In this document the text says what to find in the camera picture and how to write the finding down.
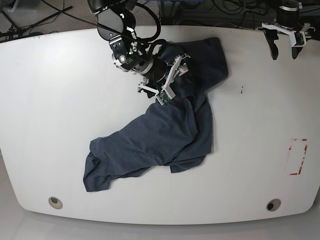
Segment black floor cable bundle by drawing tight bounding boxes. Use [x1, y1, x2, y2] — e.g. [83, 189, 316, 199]
[212, 0, 278, 28]

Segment red tape rectangle marking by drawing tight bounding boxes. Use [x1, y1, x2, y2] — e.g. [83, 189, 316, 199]
[286, 138, 308, 176]

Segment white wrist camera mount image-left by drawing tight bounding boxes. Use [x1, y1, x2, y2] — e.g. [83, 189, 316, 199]
[137, 55, 182, 105]

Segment left table grommet hole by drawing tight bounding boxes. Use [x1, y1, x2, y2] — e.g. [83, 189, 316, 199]
[48, 196, 63, 210]

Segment right table grommet hole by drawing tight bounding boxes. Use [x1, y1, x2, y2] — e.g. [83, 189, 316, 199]
[266, 198, 281, 212]

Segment dark blue T-shirt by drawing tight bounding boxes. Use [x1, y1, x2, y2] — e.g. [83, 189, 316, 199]
[83, 37, 229, 192]

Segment table grommet hole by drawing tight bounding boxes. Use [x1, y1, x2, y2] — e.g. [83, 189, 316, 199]
[48, 196, 63, 210]
[266, 198, 281, 212]

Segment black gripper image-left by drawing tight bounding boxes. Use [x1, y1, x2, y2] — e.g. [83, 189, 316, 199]
[134, 53, 193, 102]

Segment black tripod stand legs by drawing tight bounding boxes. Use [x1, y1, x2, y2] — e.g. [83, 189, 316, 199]
[0, 2, 75, 43]

